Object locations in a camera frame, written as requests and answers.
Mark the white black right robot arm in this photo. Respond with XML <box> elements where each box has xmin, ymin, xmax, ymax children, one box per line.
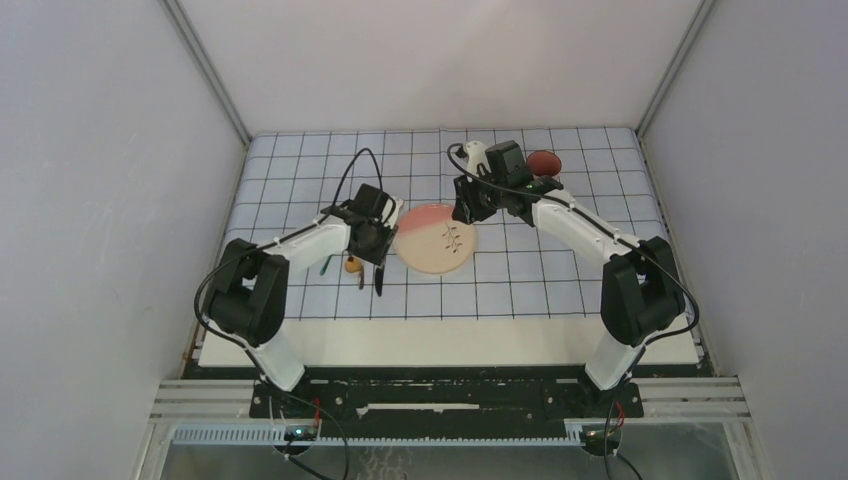
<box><xmin>446</xmin><ymin>141</ymin><xmax>696</xmax><ymax>416</ymax></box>

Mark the cream pink branch plate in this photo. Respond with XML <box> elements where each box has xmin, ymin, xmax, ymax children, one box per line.
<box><xmin>392</xmin><ymin>204</ymin><xmax>478</xmax><ymax>275</ymax></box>

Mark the iridescent rainbow fork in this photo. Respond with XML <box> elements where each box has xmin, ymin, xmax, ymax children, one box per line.
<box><xmin>319</xmin><ymin>255</ymin><xmax>332</xmax><ymax>276</ymax></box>

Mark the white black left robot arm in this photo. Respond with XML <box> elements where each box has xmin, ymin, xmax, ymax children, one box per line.
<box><xmin>193</xmin><ymin>184</ymin><xmax>403</xmax><ymax>417</ymax></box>

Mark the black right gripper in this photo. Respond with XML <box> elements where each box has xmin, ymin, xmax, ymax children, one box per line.
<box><xmin>451</xmin><ymin>167</ymin><xmax>508</xmax><ymax>226</ymax></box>

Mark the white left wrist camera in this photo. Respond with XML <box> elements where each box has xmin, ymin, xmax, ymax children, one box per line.
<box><xmin>380</xmin><ymin>196</ymin><xmax>404</xmax><ymax>228</ymax></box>

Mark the white slotted cable duct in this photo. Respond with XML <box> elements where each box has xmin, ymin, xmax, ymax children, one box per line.
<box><xmin>170</xmin><ymin>423</ymin><xmax>588</xmax><ymax>448</ymax></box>

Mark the white checked tablecloth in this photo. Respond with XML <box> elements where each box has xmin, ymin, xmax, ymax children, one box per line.
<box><xmin>221</xmin><ymin>127</ymin><xmax>670</xmax><ymax>323</ymax></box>

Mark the pink patterned mug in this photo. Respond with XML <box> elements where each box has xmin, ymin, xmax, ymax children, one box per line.
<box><xmin>526</xmin><ymin>150</ymin><xmax>562</xmax><ymax>180</ymax></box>

